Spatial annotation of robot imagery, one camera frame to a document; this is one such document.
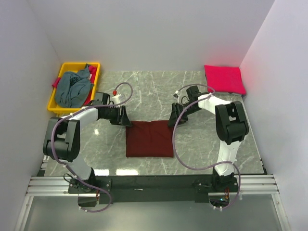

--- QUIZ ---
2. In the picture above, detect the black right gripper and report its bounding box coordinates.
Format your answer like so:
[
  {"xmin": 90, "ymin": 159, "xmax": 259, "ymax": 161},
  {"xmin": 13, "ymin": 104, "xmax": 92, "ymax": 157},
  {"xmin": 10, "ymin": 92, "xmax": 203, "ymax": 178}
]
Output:
[{"xmin": 167, "ymin": 103, "xmax": 201, "ymax": 128}]

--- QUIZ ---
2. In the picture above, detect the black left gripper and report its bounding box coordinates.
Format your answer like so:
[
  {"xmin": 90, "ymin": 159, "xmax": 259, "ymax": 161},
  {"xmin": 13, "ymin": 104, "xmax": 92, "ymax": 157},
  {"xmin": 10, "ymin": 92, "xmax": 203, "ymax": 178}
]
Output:
[{"xmin": 103, "ymin": 105, "xmax": 132, "ymax": 127}]

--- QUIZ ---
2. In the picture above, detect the dark red t-shirt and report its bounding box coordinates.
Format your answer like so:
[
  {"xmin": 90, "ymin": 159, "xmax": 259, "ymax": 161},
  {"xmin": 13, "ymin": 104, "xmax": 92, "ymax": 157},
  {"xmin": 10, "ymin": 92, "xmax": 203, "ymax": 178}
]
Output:
[{"xmin": 126, "ymin": 120, "xmax": 174, "ymax": 158}]

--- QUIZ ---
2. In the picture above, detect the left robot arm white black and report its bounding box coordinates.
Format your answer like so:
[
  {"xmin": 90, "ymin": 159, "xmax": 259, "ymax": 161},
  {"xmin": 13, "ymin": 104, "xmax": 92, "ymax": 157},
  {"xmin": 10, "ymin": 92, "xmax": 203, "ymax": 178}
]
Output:
[{"xmin": 43, "ymin": 91, "xmax": 132, "ymax": 193}]

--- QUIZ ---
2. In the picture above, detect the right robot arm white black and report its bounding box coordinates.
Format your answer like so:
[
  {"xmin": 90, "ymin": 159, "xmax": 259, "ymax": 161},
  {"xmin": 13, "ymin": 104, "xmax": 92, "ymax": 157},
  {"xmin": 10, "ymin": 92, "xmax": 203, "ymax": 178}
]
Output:
[{"xmin": 168, "ymin": 84, "xmax": 249, "ymax": 192}]

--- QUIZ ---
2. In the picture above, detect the pink cloth in bin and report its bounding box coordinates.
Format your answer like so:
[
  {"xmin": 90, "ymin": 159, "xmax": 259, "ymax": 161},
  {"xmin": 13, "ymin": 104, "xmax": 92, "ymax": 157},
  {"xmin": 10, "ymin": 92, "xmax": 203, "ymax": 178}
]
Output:
[{"xmin": 51, "ymin": 66, "xmax": 97, "ymax": 106}]

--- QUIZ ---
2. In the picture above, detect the folded pink t-shirt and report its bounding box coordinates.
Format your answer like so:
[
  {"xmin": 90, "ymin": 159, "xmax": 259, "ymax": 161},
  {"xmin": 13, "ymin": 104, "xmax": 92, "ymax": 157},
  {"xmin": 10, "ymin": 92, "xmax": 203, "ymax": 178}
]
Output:
[{"xmin": 204, "ymin": 65, "xmax": 246, "ymax": 95}]

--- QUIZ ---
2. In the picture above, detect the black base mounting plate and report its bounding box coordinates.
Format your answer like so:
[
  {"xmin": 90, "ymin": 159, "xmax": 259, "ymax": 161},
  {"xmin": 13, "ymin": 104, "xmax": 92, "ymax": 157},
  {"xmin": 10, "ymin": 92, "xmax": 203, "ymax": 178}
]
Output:
[{"xmin": 67, "ymin": 175, "xmax": 240, "ymax": 207}]

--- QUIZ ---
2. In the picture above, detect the yellow plastic bin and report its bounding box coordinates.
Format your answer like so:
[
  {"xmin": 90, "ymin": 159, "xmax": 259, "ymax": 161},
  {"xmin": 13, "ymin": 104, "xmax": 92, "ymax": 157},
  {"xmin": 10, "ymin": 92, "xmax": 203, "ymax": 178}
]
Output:
[{"xmin": 47, "ymin": 62, "xmax": 101, "ymax": 114}]

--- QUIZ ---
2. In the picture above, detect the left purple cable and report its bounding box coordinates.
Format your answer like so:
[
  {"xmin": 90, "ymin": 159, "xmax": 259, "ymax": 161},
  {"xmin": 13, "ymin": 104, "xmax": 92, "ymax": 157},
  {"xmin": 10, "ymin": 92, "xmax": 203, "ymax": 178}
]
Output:
[{"xmin": 51, "ymin": 82, "xmax": 134, "ymax": 213}]

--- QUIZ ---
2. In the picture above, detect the purple cable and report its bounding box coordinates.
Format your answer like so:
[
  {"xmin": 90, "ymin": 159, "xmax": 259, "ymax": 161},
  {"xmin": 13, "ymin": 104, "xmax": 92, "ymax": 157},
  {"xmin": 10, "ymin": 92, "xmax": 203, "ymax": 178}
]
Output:
[
  {"xmin": 172, "ymin": 84, "xmax": 242, "ymax": 212},
  {"xmin": 51, "ymin": 82, "xmax": 134, "ymax": 213}
]

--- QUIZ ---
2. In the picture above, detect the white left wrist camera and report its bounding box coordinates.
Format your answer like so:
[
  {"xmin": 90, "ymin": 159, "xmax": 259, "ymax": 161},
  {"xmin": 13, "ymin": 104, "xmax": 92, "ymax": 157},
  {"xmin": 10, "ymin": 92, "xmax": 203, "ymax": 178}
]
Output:
[{"xmin": 110, "ymin": 90, "xmax": 126, "ymax": 104}]

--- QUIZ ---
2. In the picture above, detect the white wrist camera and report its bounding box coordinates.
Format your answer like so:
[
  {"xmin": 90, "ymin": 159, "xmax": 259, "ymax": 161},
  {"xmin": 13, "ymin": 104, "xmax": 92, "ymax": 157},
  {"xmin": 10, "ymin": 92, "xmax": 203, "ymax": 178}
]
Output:
[
  {"xmin": 173, "ymin": 90, "xmax": 189, "ymax": 104},
  {"xmin": 110, "ymin": 90, "xmax": 126, "ymax": 104}
]

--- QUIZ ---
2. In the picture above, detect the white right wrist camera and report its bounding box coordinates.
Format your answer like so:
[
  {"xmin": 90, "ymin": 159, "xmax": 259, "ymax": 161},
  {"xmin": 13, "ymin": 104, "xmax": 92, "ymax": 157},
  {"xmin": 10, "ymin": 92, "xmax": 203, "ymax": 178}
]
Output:
[{"xmin": 173, "ymin": 90, "xmax": 189, "ymax": 104}]

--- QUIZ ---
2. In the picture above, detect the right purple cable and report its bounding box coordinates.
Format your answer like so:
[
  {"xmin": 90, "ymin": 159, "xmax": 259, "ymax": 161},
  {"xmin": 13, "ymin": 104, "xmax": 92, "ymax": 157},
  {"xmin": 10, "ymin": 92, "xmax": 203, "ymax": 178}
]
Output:
[{"xmin": 172, "ymin": 84, "xmax": 242, "ymax": 212}]

